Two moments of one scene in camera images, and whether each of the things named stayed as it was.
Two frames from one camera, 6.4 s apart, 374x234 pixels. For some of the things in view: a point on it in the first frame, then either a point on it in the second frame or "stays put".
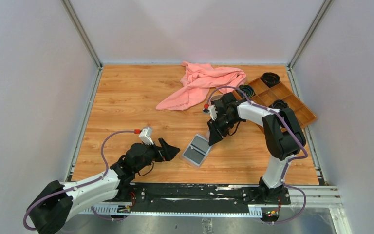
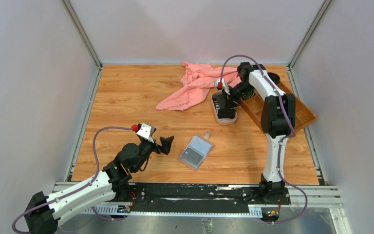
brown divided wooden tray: [265, 96] stays put
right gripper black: [216, 133] -> [232, 104]
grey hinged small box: [197, 151] stays put
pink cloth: [199, 78] stays put
